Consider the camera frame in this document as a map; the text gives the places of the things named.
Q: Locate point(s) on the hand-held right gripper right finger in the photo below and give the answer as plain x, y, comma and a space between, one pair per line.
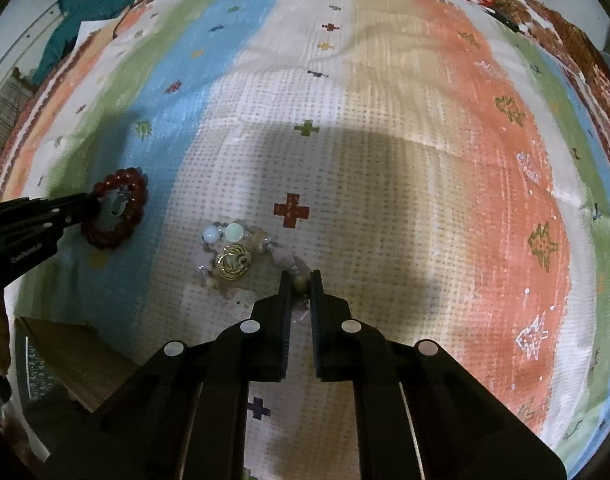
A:
330, 340

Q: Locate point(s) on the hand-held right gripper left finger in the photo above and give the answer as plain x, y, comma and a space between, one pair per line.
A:
272, 340

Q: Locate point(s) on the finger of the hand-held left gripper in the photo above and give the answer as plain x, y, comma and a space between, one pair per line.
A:
50, 203
30, 224

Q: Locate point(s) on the grey striped pillow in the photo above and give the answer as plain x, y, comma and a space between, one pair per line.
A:
2, 120

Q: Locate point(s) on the striped pastel mat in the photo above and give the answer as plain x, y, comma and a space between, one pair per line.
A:
365, 160

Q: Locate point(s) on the teal garment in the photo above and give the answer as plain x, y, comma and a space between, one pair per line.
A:
92, 5

